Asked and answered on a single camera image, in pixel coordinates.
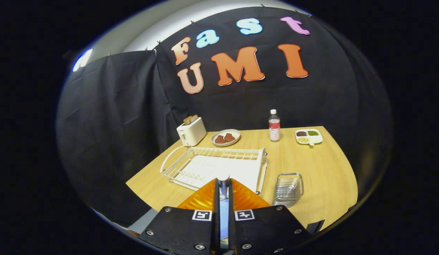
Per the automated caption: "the beige round plate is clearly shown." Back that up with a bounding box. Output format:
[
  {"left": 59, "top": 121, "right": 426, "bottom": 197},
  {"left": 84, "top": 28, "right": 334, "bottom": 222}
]
[{"left": 211, "top": 129, "right": 241, "bottom": 147}]

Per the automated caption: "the metal wire basket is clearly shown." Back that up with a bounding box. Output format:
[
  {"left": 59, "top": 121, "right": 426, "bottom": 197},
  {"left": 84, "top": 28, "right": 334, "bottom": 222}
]
[{"left": 273, "top": 172, "right": 304, "bottom": 208}]

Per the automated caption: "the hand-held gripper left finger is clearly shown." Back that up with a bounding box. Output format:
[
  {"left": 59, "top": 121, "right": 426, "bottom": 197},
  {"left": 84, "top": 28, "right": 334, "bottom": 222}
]
[{"left": 138, "top": 178, "right": 221, "bottom": 255}]

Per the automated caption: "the white divided dish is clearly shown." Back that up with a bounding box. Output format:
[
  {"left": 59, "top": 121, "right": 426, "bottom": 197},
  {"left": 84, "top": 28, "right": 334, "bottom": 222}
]
[{"left": 295, "top": 129, "right": 323, "bottom": 147}]

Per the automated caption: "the white wire dish rack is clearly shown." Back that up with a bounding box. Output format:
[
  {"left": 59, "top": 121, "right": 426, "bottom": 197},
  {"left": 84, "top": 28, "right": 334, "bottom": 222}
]
[{"left": 160, "top": 146, "right": 268, "bottom": 194}]

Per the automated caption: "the light blue plate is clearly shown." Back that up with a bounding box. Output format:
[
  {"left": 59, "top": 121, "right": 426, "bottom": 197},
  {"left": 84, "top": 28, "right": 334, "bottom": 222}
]
[{"left": 219, "top": 199, "right": 230, "bottom": 240}]

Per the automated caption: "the blue checkered handle spoon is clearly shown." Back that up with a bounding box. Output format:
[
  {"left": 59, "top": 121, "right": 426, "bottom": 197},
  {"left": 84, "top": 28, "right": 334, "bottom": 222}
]
[{"left": 217, "top": 174, "right": 230, "bottom": 201}]

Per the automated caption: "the clear bottle with red label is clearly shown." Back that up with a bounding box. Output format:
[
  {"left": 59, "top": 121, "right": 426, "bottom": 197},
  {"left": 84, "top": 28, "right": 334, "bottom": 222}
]
[{"left": 268, "top": 109, "right": 281, "bottom": 142}]

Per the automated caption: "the black backdrop cloth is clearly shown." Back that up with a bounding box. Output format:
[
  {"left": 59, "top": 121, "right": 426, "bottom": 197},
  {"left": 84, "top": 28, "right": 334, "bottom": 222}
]
[{"left": 56, "top": 6, "right": 393, "bottom": 227}]

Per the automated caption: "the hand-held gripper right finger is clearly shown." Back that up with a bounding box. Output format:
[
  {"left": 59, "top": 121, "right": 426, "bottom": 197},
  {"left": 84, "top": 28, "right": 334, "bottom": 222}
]
[{"left": 228, "top": 178, "right": 312, "bottom": 255}]

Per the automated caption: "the cream white toaster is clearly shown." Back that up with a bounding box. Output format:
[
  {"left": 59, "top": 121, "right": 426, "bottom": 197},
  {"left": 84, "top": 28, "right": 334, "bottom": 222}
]
[{"left": 176, "top": 117, "right": 207, "bottom": 147}]

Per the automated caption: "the bright tube light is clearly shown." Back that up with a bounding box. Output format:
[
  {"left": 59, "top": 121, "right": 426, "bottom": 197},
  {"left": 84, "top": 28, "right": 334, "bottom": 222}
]
[{"left": 73, "top": 49, "right": 93, "bottom": 73}]

